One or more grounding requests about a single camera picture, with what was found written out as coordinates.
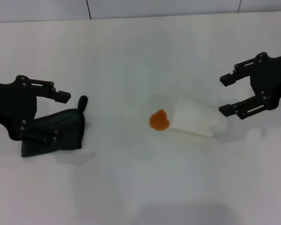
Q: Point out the dark blue-green rag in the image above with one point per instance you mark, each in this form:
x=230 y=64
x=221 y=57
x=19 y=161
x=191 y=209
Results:
x=68 y=126

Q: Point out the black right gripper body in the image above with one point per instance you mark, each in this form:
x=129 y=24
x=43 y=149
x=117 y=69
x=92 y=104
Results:
x=267 y=75

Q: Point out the orange-brown liquid stain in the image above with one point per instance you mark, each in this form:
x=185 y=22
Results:
x=159 y=120

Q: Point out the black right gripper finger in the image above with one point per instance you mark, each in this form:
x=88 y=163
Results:
x=229 y=78
x=231 y=110

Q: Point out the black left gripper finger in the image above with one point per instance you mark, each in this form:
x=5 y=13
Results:
x=37 y=137
x=45 y=90

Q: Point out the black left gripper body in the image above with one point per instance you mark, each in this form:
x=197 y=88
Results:
x=14 y=103

